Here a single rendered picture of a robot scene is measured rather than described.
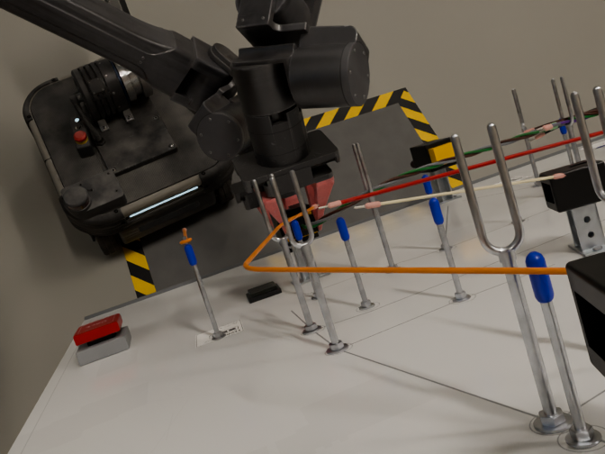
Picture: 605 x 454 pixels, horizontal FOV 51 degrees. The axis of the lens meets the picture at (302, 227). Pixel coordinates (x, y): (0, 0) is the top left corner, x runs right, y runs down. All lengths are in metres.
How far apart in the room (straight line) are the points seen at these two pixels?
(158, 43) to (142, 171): 1.21
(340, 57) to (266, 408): 0.30
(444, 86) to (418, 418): 2.22
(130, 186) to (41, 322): 0.50
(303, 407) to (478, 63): 2.30
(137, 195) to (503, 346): 1.60
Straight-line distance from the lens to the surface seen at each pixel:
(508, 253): 0.29
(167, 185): 1.93
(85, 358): 0.75
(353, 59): 0.58
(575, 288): 0.24
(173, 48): 0.79
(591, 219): 0.58
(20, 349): 2.08
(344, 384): 0.43
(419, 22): 2.75
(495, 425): 0.34
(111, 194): 1.90
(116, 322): 0.74
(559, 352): 0.29
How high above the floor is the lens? 1.80
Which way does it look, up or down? 59 degrees down
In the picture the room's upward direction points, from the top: straight up
